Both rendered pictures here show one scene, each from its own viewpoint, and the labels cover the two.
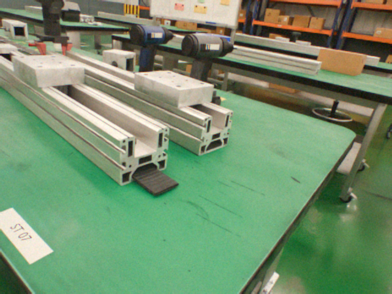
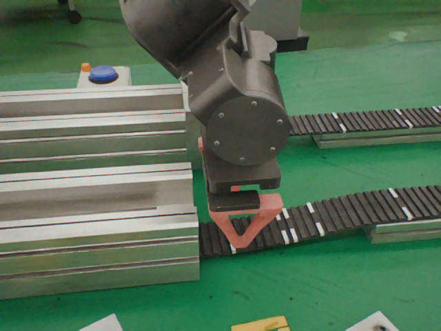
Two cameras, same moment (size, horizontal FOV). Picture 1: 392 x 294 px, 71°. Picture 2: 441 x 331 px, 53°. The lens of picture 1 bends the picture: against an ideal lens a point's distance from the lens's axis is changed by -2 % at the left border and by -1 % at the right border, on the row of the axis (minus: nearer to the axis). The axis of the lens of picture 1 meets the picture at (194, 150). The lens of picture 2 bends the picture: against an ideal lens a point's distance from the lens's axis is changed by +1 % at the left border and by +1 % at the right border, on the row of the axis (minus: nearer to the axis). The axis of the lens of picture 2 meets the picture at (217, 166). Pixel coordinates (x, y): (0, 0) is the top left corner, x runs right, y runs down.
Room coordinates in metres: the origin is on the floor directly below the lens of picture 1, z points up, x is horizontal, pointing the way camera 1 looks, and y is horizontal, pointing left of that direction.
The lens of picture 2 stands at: (1.32, 0.33, 1.16)
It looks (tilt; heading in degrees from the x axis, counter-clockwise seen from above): 38 degrees down; 132
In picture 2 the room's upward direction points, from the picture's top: 1 degrees clockwise
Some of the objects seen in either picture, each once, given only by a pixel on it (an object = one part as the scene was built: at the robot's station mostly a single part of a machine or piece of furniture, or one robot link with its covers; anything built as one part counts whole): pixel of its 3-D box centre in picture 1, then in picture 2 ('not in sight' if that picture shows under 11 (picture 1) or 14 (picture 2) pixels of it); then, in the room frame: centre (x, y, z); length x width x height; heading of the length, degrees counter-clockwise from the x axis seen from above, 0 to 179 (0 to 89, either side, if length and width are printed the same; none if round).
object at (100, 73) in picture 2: not in sight; (103, 75); (0.76, 0.68, 0.84); 0.04 x 0.04 x 0.02
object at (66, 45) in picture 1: (60, 49); (239, 204); (1.13, 0.58, 0.86); 0.07 x 0.07 x 0.09; 49
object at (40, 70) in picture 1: (48, 75); not in sight; (0.67, 0.39, 0.87); 0.16 x 0.11 x 0.07; 49
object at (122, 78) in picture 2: not in sight; (105, 96); (0.76, 0.68, 0.81); 0.10 x 0.08 x 0.06; 139
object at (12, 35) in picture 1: (15, 30); not in sight; (1.82, 1.23, 0.83); 0.11 x 0.10 x 0.10; 136
